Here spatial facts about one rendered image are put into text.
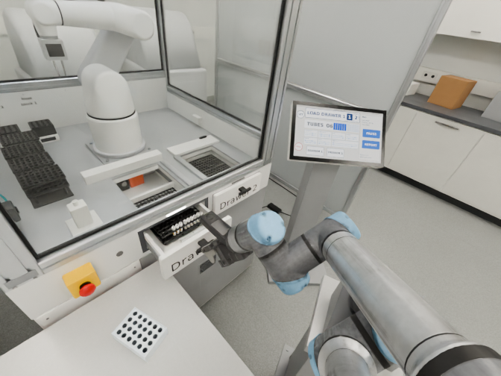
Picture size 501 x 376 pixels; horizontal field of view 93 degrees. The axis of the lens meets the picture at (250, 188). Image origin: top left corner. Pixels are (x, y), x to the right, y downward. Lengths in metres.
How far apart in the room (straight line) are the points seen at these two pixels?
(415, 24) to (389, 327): 1.83
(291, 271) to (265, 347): 1.15
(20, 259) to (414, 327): 0.79
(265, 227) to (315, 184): 1.04
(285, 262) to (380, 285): 0.22
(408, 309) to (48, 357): 0.87
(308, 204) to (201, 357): 1.09
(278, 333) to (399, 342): 1.39
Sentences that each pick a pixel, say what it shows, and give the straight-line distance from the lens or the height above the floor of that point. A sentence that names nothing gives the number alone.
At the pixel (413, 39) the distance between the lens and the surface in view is 2.00.
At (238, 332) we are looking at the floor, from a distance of 1.68.
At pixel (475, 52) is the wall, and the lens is 3.93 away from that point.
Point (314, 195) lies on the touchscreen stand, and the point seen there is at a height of 0.65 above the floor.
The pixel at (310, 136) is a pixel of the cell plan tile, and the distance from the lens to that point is 1.30.
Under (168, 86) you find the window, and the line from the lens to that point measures 0.72.
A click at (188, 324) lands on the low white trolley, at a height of 0.76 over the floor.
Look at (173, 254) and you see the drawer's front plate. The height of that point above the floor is 0.92.
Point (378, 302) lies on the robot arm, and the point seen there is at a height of 1.28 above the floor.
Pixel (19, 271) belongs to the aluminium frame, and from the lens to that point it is 0.82.
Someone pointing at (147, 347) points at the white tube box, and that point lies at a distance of 0.83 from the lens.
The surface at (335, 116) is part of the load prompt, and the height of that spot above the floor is 1.15.
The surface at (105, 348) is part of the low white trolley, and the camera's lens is 0.90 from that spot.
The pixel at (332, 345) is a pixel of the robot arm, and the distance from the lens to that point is 0.63.
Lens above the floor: 1.56
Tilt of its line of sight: 37 degrees down
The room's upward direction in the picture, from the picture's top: 8 degrees clockwise
